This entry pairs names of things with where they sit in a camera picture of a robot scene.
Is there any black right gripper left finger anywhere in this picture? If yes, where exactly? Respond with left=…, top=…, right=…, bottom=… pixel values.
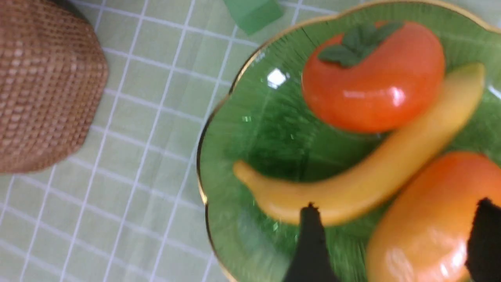
left=283, top=203, right=340, bottom=282

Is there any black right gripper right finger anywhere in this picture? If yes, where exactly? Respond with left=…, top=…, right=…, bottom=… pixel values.
left=465, top=198, right=501, bottom=282

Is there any orange yellow mango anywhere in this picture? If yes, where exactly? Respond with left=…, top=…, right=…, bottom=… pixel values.
left=365, top=151, right=501, bottom=282

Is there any yellow banana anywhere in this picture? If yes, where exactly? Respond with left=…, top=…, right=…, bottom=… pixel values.
left=233, top=63, right=486, bottom=226

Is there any orange persimmon with green leaves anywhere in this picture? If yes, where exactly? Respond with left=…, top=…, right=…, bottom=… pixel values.
left=302, top=21, right=445, bottom=133

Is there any green leaf-shaped glass plate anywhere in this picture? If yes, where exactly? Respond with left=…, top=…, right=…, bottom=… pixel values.
left=197, top=0, right=501, bottom=282

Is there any green checkered tablecloth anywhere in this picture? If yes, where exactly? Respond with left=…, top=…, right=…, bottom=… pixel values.
left=1, top=0, right=500, bottom=282

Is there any green foam cube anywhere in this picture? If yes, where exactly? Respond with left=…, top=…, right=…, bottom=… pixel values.
left=223, top=0, right=283, bottom=36

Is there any woven wicker basket green lining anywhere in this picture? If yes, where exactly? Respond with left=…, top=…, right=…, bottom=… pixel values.
left=0, top=0, right=109, bottom=174

